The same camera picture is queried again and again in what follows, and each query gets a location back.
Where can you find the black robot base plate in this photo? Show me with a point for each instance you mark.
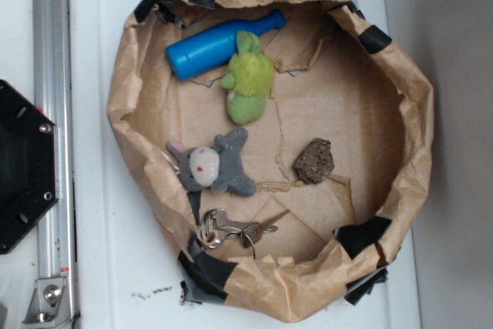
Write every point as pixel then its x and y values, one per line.
pixel 28 169

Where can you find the metal corner bracket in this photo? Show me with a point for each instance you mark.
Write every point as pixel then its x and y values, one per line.
pixel 50 304

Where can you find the brown paper bag bin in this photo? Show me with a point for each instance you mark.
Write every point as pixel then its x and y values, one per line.
pixel 337 77

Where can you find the brown rock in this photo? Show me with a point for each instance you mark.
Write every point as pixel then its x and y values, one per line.
pixel 316 162

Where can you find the aluminium profile rail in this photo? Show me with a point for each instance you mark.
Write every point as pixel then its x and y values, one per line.
pixel 52 83

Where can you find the blue plastic bottle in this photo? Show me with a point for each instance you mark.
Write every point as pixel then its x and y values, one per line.
pixel 215 46

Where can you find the grey plush donkey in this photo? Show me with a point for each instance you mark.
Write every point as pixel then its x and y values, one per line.
pixel 218 167

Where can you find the green plush toy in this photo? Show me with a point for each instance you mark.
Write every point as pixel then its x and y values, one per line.
pixel 248 80

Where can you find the silver keys with carabiner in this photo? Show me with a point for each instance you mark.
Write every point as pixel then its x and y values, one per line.
pixel 216 227

